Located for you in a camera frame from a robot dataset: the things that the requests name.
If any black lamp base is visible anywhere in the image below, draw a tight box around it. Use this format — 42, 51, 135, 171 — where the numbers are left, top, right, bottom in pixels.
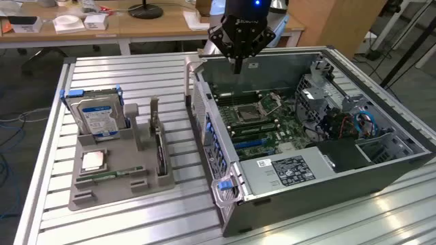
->
128, 0, 164, 19

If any red black wire bundle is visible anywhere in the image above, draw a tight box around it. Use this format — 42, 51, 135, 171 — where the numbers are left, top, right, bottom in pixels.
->
339, 116, 358, 140

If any open black PC case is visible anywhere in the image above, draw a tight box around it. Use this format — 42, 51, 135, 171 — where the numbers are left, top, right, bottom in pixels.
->
183, 45, 436, 238

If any grey floor cable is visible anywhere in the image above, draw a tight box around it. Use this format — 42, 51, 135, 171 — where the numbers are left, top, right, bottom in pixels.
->
0, 106, 52, 124

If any green RAM stick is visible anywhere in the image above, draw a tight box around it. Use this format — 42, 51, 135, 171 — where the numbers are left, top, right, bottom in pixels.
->
232, 126, 278, 136
75, 166, 144, 182

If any Nvidia graphics card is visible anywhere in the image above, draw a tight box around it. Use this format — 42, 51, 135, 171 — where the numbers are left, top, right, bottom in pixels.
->
150, 96, 170, 177

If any wooden cabinet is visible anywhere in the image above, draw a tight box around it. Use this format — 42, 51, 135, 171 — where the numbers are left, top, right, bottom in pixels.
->
290, 0, 390, 62

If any white square round-hole holder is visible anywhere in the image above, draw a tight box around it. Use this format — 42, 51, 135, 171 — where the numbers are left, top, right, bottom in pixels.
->
52, 14, 87, 35

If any CPU socket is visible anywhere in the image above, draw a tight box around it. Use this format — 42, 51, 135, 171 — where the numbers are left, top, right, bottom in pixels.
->
235, 104, 266, 124

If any green motherboard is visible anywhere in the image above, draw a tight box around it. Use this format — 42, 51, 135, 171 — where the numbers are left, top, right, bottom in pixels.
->
210, 86, 320, 161

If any long black expansion slot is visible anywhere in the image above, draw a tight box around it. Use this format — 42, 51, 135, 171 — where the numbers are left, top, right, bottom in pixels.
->
232, 134, 268, 143

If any clear bag with parts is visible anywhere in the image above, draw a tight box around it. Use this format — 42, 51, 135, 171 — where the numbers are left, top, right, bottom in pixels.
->
78, 0, 103, 13

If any white booklet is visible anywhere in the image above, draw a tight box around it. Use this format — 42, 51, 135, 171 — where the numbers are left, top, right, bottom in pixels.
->
183, 10, 211, 31

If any white box with black lid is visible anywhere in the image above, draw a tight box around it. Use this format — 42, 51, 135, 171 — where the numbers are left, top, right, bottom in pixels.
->
7, 15, 44, 34

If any metal socket cover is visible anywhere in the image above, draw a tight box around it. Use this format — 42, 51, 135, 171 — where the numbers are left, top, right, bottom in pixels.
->
258, 91, 287, 116

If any perforated metal disk bay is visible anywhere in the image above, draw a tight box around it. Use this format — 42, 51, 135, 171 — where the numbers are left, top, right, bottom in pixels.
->
295, 73, 346, 130

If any black office chair base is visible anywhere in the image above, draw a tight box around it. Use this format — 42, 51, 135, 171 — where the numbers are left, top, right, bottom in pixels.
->
16, 43, 103, 77

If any blue SATA wire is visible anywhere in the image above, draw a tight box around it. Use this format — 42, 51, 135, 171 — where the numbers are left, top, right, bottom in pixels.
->
352, 110, 380, 137

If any brown cardboard box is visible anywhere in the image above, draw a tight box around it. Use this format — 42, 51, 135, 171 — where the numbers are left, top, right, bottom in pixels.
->
196, 0, 214, 17

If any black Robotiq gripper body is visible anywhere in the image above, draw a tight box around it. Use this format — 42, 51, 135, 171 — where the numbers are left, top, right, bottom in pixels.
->
222, 0, 272, 58

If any silver CPU chip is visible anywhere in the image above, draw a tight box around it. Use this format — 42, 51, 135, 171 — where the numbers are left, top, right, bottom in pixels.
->
82, 151, 106, 171

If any black stand pole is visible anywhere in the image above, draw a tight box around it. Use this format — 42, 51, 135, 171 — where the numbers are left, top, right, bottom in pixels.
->
379, 14, 436, 89

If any white labelled carton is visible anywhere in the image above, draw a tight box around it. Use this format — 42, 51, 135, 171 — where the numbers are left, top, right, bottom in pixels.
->
83, 14, 110, 31

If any silver power supply unit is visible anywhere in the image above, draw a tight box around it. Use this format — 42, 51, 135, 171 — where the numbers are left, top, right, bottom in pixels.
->
238, 146, 338, 199

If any grey printed parts rack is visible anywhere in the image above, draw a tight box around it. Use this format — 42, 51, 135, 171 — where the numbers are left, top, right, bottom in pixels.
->
68, 103, 178, 212

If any blue expansion slot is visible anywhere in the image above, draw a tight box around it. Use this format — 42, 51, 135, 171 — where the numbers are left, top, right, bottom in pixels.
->
234, 139, 271, 151

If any orange white box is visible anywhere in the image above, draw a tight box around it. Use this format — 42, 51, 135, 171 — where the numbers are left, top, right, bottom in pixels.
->
0, 19, 14, 37

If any grey metal disk bay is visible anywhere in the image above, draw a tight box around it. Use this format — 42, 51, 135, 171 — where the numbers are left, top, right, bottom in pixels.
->
354, 132, 415, 165

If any white desk frame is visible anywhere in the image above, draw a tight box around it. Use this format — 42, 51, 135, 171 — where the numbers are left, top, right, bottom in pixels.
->
370, 0, 436, 69

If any hard disk with blue caddy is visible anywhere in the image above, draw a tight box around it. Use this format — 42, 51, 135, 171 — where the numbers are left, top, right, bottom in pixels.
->
59, 85, 132, 141

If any blue floor cable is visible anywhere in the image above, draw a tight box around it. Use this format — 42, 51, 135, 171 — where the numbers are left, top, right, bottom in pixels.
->
0, 121, 27, 221

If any wooden desk with white frame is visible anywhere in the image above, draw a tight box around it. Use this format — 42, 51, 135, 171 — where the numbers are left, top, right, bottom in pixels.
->
0, 0, 307, 56

